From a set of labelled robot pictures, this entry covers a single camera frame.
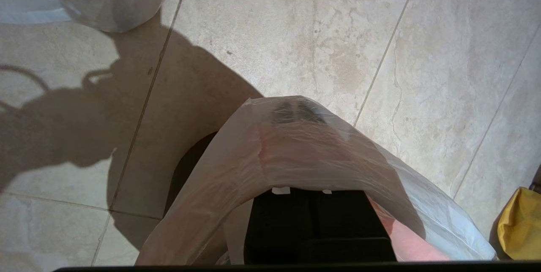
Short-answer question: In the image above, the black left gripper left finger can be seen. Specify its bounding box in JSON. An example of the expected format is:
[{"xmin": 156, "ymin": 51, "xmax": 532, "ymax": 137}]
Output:
[{"xmin": 244, "ymin": 188, "xmax": 316, "ymax": 265}]

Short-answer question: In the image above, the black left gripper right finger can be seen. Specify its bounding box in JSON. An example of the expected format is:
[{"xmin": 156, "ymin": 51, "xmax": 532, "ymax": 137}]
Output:
[{"xmin": 314, "ymin": 188, "xmax": 397, "ymax": 265}]

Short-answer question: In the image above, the white red-printed plastic bag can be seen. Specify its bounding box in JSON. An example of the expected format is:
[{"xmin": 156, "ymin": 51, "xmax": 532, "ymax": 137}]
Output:
[{"xmin": 135, "ymin": 95, "xmax": 498, "ymax": 266}]

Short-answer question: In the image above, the black round trash bin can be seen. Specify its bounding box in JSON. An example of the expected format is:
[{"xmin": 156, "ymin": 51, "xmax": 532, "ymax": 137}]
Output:
[{"xmin": 163, "ymin": 131, "xmax": 221, "ymax": 218}]

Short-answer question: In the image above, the white garbage bag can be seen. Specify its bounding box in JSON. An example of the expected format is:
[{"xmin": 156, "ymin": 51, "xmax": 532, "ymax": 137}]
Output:
[{"xmin": 0, "ymin": 0, "xmax": 189, "ymax": 33}]

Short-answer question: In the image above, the yellow fabric bag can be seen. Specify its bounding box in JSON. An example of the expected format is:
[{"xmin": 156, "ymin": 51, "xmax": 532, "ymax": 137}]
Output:
[{"xmin": 497, "ymin": 187, "xmax": 541, "ymax": 261}]

